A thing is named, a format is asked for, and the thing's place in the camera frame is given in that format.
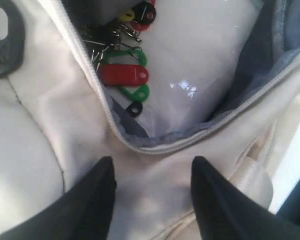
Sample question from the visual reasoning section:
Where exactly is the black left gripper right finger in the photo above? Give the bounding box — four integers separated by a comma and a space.
190, 156, 300, 240

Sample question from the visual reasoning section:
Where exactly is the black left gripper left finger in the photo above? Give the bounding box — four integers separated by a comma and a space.
0, 156, 117, 240

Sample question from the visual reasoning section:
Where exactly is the beige fabric duffel bag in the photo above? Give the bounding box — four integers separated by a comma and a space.
0, 0, 300, 240

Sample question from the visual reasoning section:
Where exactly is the colourful key tag bunch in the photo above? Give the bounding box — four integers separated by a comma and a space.
79, 0, 157, 118

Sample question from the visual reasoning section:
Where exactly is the clear plastic pouch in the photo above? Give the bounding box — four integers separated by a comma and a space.
99, 0, 273, 137

